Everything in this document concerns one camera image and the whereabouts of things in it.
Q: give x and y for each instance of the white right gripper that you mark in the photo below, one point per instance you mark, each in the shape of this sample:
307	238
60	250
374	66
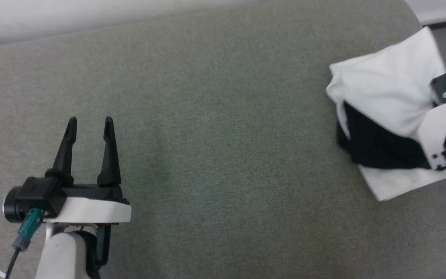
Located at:
434	131

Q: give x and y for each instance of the grey-green fabric sofa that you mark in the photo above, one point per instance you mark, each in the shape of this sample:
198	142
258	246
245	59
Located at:
223	135

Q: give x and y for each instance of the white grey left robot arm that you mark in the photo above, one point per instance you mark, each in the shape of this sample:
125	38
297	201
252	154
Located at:
68	252

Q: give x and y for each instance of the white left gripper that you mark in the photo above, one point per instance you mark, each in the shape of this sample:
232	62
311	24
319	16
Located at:
91	211

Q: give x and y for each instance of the white and black shirt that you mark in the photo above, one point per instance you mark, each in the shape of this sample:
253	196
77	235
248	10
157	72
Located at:
385	85

